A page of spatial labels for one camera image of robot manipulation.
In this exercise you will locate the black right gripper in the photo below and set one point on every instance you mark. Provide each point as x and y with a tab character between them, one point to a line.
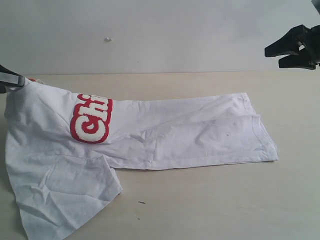
289	45

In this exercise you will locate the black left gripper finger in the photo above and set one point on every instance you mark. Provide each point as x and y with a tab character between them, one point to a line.
9	78
4	88

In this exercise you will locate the white t-shirt red lettering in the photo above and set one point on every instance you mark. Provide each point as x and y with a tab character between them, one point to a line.
62	148

